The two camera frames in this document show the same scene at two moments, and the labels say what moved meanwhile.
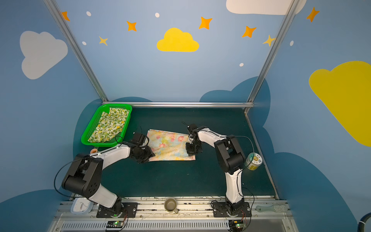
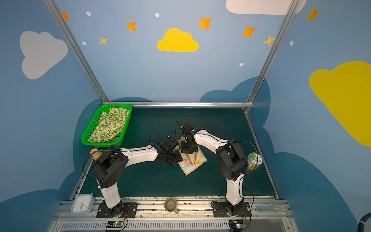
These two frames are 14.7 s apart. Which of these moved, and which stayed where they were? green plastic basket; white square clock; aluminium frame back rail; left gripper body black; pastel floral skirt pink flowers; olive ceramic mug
Moved: pastel floral skirt pink flowers; left gripper body black
Stayed: olive ceramic mug; white square clock; green plastic basket; aluminium frame back rail
